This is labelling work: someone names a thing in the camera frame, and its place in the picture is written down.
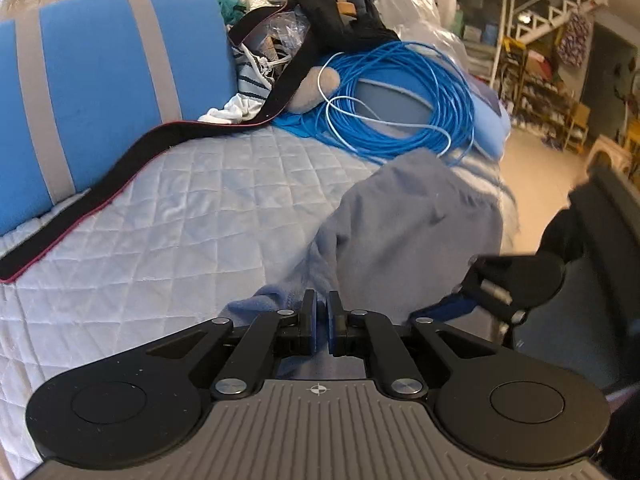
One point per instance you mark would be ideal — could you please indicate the blue-grey fleece sweatpants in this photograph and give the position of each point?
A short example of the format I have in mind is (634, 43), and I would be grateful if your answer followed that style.
(398, 242)

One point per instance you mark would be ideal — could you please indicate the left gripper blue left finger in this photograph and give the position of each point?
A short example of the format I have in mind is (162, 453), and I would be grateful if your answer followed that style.
(308, 322)

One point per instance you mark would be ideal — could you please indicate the white striped cloth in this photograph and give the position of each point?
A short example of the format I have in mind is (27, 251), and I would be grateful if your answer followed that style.
(256, 74)

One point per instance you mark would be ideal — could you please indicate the wooden storage shelves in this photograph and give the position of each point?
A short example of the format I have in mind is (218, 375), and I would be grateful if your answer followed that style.
(538, 100)

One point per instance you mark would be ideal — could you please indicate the clear plastic bag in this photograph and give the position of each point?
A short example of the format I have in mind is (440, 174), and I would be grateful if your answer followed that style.
(427, 22)

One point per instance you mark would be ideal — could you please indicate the light blue cushion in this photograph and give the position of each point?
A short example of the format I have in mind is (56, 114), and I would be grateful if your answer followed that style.
(491, 120)

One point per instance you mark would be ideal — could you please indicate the quilted grey bedspread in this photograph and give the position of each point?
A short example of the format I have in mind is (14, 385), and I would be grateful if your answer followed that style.
(207, 222)

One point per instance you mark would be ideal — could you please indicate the blue striped pillow right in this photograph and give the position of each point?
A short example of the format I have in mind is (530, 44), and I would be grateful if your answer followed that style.
(82, 80)

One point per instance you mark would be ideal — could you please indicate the black bag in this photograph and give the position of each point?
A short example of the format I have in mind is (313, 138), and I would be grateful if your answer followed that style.
(346, 25)

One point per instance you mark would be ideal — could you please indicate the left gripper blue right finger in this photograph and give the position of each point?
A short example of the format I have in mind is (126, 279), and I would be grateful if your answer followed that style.
(337, 323)

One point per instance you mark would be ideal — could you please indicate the white metal staircase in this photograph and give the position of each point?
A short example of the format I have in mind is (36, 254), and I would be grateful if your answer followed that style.
(526, 21)

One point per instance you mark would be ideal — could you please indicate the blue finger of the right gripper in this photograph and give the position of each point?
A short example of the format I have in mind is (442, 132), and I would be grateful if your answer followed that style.
(449, 308)

